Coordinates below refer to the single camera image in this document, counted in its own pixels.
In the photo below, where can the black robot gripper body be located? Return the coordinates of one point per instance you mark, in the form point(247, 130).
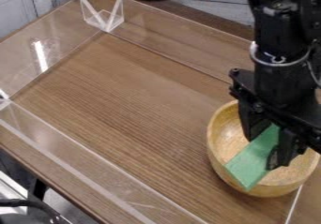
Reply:
point(282, 83)

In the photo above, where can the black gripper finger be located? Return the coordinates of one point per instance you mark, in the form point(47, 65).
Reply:
point(289, 147)
point(254, 122)

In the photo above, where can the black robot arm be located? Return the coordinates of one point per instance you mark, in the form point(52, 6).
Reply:
point(286, 26)

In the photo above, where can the brown wooden bowl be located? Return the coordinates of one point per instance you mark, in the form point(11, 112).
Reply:
point(225, 143)

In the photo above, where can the green rectangular block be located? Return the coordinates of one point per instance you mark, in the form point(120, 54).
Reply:
point(247, 166)

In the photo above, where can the black table leg bracket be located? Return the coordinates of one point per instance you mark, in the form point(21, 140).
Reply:
point(40, 210)

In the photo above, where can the clear acrylic tray wall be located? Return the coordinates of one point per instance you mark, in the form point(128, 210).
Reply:
point(104, 190)

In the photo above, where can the clear acrylic corner bracket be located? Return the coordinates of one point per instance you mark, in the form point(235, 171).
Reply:
point(104, 20)

